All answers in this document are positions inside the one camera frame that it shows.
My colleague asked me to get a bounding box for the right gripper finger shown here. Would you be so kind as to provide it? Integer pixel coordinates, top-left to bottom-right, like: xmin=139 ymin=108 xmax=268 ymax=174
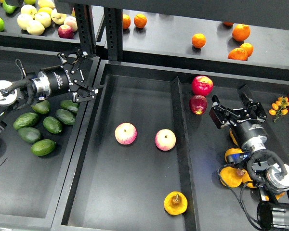
xmin=209 ymin=95 xmax=241 ymax=129
xmin=239 ymin=92 xmax=267 ymax=123

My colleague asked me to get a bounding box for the yellow pear with stem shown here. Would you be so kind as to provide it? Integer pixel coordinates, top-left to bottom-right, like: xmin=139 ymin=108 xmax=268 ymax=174
xmin=163 ymin=191 xmax=188 ymax=216

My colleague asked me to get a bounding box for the pale yellow pear right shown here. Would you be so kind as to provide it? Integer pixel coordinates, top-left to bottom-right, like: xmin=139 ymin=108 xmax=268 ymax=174
xmin=51 ymin=8 xmax=67 ymax=25

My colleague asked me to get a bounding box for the yellow pear centre low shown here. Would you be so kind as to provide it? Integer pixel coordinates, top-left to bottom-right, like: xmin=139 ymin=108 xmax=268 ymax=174
xmin=242 ymin=174 xmax=256 ymax=189

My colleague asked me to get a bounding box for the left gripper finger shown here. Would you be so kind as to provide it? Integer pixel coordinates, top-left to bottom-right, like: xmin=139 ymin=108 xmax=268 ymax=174
xmin=72 ymin=80 xmax=104 ymax=103
xmin=57 ymin=47 xmax=96 ymax=74

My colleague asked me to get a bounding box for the orange small right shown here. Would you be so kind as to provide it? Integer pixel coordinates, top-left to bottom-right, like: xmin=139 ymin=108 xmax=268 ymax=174
xmin=240 ymin=43 xmax=254 ymax=57

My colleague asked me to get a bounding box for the yellow pear lower left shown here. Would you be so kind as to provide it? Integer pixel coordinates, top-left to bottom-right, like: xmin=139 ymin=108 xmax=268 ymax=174
xmin=220 ymin=167 xmax=245 ymax=188

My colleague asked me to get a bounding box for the black tray divider right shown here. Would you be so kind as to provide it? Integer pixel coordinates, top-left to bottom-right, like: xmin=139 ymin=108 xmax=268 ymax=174
xmin=238 ymin=86 xmax=289 ymax=165

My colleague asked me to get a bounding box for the black right tray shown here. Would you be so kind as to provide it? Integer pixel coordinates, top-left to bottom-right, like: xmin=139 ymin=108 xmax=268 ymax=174
xmin=51 ymin=59 xmax=289 ymax=231

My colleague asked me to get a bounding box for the lemon yellow fruit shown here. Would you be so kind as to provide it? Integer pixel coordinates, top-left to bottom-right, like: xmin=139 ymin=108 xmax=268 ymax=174
xmin=38 ymin=7 xmax=53 ymax=15

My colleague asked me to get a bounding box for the avocado centre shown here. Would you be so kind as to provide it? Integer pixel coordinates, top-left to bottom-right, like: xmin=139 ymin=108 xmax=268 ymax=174
xmin=43 ymin=116 xmax=63 ymax=134

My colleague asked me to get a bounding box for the pink yellow apple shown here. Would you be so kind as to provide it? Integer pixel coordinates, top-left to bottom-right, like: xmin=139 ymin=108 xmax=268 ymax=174
xmin=115 ymin=122 xmax=137 ymax=145
xmin=155 ymin=129 xmax=176 ymax=151

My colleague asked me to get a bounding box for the dark red apple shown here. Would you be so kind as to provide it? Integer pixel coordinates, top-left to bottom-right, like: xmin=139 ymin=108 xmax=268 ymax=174
xmin=189 ymin=95 xmax=207 ymax=115

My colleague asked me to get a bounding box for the orange front right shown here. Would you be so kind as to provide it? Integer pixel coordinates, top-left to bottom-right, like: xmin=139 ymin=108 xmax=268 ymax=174
xmin=228 ymin=48 xmax=248 ymax=61

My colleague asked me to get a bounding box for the green avocado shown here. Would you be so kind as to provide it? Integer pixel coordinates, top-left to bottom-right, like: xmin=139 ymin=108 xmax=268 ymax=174
xmin=31 ymin=139 xmax=56 ymax=156

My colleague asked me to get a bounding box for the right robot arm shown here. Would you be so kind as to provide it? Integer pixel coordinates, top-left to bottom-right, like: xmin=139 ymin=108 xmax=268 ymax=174
xmin=209 ymin=91 xmax=289 ymax=231

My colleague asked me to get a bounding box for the pale yellow pear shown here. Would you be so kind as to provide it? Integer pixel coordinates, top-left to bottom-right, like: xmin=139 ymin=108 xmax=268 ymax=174
xmin=26 ymin=20 xmax=45 ymax=36
xmin=17 ymin=13 xmax=34 ymax=31
xmin=35 ymin=12 xmax=52 ymax=28
xmin=20 ymin=4 xmax=38 ymax=19
xmin=51 ymin=8 xmax=67 ymax=25

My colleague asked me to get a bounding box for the pink yellow apple left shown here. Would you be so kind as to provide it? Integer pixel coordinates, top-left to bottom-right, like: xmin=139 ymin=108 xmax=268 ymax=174
xmin=115 ymin=122 xmax=137 ymax=145

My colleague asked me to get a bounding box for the avocado left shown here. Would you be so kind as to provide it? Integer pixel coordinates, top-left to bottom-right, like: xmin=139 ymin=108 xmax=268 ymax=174
xmin=13 ymin=112 xmax=39 ymax=130

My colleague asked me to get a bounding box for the pale yellow pear centre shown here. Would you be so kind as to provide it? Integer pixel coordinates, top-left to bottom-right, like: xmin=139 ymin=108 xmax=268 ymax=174
xmin=35 ymin=12 xmax=52 ymax=28

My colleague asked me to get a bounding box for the avocado upper right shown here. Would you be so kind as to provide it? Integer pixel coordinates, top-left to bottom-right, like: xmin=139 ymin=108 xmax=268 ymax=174
xmin=60 ymin=100 xmax=79 ymax=114

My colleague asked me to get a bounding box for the pale yellow pear front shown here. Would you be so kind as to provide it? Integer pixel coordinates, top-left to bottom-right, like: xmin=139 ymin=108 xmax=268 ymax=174
xmin=26 ymin=20 xmax=45 ymax=36

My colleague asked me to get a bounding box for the black tray divider left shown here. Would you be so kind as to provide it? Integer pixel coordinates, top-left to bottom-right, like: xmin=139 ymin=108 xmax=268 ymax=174
xmin=170 ymin=77 xmax=199 ymax=231

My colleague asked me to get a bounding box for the red apple on shelf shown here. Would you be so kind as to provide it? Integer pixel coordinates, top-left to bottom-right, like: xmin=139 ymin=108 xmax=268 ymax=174
xmin=58 ymin=24 xmax=74 ymax=39

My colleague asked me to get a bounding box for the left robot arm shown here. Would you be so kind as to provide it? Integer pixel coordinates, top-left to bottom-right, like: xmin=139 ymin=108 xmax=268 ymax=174
xmin=0 ymin=47 xmax=103 ymax=133

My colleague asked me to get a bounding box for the black tray divider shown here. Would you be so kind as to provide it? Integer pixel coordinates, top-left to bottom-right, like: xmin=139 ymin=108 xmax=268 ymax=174
xmin=170 ymin=77 xmax=199 ymax=231
xmin=238 ymin=86 xmax=289 ymax=165

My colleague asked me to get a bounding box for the black shelf post left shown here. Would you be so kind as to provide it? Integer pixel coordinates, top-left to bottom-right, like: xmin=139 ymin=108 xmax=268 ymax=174
xmin=74 ymin=3 xmax=96 ymax=56

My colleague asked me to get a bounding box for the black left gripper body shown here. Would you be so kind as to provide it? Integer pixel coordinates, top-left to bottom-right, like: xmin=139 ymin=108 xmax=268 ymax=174
xmin=38 ymin=64 xmax=81 ymax=97

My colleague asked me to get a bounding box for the orange cherry tomato bunch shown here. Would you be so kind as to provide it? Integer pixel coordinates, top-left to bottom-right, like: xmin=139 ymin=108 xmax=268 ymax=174
xmin=269 ymin=97 xmax=289 ymax=123

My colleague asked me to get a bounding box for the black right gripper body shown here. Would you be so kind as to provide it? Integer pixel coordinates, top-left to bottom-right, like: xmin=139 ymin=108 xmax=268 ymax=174
xmin=230 ymin=119 xmax=268 ymax=149

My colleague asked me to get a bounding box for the bright red apple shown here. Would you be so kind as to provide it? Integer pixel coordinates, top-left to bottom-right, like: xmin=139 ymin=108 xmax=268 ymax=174
xmin=191 ymin=76 xmax=214 ymax=96

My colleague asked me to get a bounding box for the pink yellow apple right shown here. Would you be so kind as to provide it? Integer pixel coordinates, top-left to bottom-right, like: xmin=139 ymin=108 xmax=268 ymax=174
xmin=155 ymin=129 xmax=176 ymax=151

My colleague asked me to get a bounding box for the black shelf post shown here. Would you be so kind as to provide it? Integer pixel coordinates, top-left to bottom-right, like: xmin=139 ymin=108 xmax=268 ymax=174
xmin=104 ymin=7 xmax=123 ymax=61
xmin=74 ymin=3 xmax=96 ymax=56

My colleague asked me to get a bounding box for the black shelf post right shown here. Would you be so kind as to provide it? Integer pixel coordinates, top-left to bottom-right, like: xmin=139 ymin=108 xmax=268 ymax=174
xmin=104 ymin=7 xmax=123 ymax=61

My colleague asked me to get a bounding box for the yellow pear middle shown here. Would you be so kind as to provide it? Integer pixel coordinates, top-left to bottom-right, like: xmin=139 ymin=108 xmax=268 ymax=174
xmin=224 ymin=148 xmax=243 ymax=163

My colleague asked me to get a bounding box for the avocado lower dark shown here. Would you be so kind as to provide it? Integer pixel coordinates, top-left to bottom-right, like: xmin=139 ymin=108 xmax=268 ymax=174
xmin=18 ymin=127 xmax=42 ymax=144

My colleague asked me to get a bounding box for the orange left back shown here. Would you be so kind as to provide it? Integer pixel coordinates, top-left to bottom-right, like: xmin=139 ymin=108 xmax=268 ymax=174
xmin=122 ymin=14 xmax=131 ymax=29

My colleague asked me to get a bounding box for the pale yellow pear left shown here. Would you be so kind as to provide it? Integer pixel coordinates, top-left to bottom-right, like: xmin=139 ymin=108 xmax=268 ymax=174
xmin=17 ymin=13 xmax=34 ymax=31

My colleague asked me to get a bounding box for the pale peach fruit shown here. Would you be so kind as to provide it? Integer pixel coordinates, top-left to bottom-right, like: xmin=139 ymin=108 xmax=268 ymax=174
xmin=64 ymin=16 xmax=78 ymax=32

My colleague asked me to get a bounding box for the avocado right middle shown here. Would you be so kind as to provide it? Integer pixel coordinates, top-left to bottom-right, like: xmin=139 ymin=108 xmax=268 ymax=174
xmin=55 ymin=109 xmax=76 ymax=126

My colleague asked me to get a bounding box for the avocado top of pile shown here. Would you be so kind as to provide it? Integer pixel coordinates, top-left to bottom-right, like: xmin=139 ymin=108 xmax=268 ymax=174
xmin=31 ymin=100 xmax=51 ymax=115

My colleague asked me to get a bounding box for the pale yellow pear top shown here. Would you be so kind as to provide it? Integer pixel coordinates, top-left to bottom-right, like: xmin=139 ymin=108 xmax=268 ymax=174
xmin=20 ymin=4 xmax=38 ymax=19

